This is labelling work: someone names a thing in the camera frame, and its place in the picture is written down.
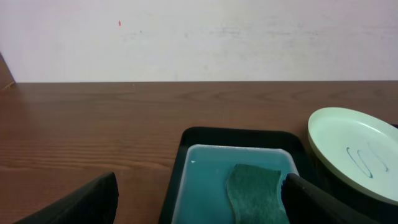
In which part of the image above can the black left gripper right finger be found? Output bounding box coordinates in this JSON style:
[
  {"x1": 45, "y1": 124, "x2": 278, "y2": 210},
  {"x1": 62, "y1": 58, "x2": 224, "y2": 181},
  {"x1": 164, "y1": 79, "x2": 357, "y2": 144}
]
[{"x1": 281, "y1": 173, "x2": 377, "y2": 224}]

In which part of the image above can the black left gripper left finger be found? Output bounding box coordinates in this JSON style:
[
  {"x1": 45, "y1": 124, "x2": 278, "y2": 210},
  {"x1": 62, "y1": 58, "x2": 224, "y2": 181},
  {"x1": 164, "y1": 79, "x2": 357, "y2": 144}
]
[{"x1": 16, "y1": 172, "x2": 119, "y2": 224}]

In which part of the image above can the green yellow sponge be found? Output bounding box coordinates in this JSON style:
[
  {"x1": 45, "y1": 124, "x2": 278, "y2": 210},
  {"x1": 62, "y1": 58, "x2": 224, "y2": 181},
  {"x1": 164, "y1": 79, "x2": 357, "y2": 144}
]
[{"x1": 226, "y1": 164, "x2": 289, "y2": 224}]

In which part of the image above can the black rectangular tray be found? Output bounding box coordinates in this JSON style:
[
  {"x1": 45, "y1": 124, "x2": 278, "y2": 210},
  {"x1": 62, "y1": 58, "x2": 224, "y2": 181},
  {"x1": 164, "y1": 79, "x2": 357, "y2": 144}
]
[{"x1": 159, "y1": 127, "x2": 319, "y2": 223}]

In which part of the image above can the light green plate with scribble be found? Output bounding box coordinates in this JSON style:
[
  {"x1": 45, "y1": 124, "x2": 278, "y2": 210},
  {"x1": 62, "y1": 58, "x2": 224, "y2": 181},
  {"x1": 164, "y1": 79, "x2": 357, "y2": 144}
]
[{"x1": 307, "y1": 107, "x2": 397, "y2": 205}]

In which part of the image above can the white water-filled basin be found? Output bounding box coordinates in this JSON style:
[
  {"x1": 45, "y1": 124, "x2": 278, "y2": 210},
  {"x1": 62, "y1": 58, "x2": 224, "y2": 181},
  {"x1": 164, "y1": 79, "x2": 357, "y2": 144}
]
[{"x1": 169, "y1": 144, "x2": 298, "y2": 223}]

